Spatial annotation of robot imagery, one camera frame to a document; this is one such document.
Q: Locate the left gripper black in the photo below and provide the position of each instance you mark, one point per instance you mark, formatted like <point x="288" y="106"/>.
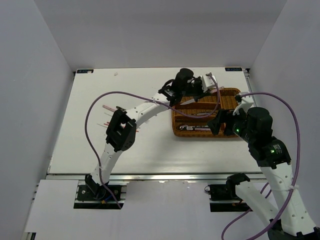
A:
<point x="200" y="90"/>

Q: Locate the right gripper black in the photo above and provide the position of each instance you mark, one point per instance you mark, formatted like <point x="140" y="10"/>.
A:
<point x="225" y="116"/>

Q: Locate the knife with pink handle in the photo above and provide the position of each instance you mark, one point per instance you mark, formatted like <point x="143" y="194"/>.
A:
<point x="190" y="100"/>

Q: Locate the knife with black handle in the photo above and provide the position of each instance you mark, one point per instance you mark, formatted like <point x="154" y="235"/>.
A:
<point x="202" y="114"/>

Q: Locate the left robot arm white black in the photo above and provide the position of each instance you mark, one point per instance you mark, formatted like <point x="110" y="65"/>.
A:
<point x="122" y="128"/>

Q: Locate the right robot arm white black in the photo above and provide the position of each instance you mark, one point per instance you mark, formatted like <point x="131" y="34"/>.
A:
<point x="289" y="219"/>

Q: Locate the woven wicker cutlery tray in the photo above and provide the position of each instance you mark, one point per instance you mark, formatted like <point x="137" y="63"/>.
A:
<point x="209" y="104"/>

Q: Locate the blue label left corner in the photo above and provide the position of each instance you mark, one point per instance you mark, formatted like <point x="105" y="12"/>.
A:
<point x="84" y="71"/>

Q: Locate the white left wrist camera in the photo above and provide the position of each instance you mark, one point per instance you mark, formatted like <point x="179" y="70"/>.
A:
<point x="209" y="82"/>

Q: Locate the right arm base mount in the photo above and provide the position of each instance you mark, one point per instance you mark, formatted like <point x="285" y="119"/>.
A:
<point x="221" y="200"/>

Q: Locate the fork with black handle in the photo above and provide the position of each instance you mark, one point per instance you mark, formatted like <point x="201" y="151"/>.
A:
<point x="120" y="108"/>

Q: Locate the fork with pink handle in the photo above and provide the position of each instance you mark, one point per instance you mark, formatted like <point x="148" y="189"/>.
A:
<point x="108" y="108"/>

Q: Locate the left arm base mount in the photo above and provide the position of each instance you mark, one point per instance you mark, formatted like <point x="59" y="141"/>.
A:
<point x="85" y="199"/>

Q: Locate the aluminium rail front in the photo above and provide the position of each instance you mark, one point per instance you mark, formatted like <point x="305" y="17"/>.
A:
<point x="148" y="177"/>

